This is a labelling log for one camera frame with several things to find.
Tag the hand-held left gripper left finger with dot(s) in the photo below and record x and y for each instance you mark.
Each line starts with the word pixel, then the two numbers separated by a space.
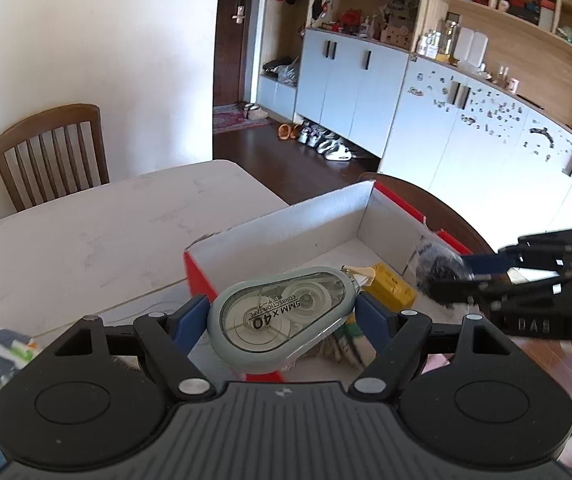
pixel 190 317

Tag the brown slatted wooden chair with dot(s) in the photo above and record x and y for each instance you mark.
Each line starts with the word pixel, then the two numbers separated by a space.
pixel 45 125

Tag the dark brown entrance door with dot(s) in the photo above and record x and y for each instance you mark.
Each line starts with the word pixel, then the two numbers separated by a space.
pixel 236 60

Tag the plastic bags pile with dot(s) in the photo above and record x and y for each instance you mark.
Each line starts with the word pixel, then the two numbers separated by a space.
pixel 281 69

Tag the small yellow box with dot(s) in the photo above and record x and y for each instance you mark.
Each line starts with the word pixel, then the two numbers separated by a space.
pixel 391 287

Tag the white sneaker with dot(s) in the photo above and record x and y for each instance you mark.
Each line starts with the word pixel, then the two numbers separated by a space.
pixel 338 154
pixel 311 136

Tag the wooden wall shelf unit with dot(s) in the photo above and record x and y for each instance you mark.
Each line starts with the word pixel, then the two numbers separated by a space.
pixel 526 45

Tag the red cardboard shoe box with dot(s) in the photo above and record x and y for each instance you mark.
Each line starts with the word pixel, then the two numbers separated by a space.
pixel 291 230

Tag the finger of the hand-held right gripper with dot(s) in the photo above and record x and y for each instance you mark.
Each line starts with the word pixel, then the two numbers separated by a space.
pixel 466 292
pixel 491 261

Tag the low white bench cabinet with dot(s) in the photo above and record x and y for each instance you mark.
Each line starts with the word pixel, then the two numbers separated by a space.
pixel 276 96

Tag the orange slippers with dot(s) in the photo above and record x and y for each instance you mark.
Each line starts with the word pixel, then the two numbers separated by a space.
pixel 288 131

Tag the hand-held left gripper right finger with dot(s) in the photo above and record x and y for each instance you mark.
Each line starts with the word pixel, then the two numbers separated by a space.
pixel 373 317

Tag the red toy figure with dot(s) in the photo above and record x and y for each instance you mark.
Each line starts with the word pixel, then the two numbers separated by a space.
pixel 350 17

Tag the glass jar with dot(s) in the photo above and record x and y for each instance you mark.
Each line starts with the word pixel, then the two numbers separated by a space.
pixel 448 40

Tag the cardboard toy house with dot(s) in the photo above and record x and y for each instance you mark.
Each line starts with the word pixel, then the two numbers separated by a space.
pixel 396 25

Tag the white cabinet with stickers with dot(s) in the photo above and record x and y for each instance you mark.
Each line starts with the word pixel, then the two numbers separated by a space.
pixel 491 150

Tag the grey correction tape dispenser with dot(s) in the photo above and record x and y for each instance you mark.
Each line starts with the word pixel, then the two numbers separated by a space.
pixel 281 315

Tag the dark brown round-back chair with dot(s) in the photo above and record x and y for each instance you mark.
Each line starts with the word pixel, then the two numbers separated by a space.
pixel 416 195

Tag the white storage containers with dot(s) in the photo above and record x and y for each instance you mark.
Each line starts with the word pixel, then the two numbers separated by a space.
pixel 471 47

